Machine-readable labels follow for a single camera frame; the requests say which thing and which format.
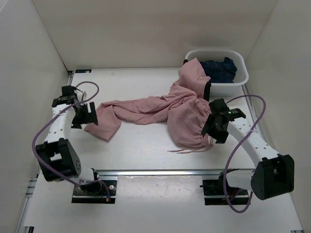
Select aluminium table frame rail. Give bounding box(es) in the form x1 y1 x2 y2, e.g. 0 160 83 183
14 69 304 233

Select blue denim jeans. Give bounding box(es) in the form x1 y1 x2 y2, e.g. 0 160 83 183
200 57 237 83

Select pink drawstring trousers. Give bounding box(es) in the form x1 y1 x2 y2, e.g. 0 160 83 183
85 58 213 154

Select black garment in basket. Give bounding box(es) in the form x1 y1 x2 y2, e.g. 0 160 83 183
203 82 211 101

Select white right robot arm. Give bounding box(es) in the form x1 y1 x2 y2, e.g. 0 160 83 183
202 99 294 200

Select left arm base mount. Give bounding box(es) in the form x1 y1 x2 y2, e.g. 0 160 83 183
71 177 117 204

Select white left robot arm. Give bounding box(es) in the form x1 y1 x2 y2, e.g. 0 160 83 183
35 85 98 178

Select white plastic basket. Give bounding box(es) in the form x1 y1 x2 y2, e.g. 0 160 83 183
184 48 249 97

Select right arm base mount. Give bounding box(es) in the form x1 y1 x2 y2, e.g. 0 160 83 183
200 169 251 206

